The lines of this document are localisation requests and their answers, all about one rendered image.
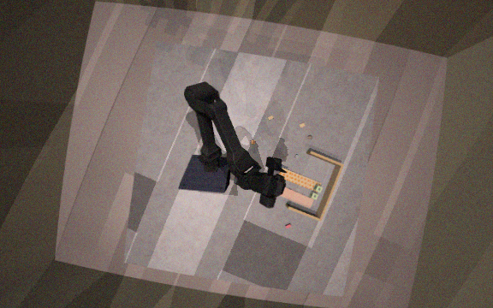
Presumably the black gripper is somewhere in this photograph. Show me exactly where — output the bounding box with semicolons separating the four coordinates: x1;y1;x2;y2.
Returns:
259;157;287;209

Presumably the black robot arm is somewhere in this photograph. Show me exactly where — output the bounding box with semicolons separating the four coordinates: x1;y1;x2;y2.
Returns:
184;82;286;196

